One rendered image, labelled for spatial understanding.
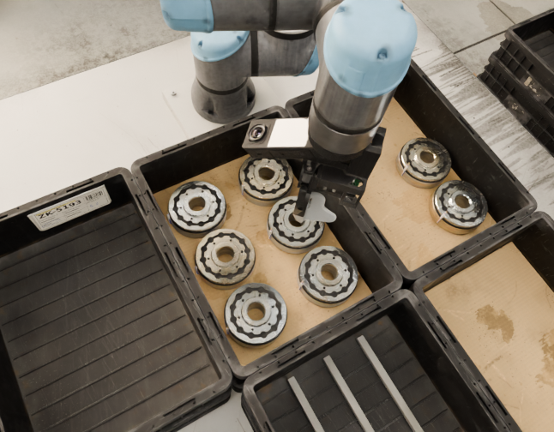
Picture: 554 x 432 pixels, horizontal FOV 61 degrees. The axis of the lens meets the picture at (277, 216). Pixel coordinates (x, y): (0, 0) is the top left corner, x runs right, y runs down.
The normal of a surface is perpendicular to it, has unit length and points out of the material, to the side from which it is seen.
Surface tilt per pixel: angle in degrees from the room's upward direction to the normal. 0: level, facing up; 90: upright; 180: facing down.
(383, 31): 3
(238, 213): 0
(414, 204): 0
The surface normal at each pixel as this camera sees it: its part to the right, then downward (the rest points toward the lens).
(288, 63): 0.09, 0.83
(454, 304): 0.09, -0.44
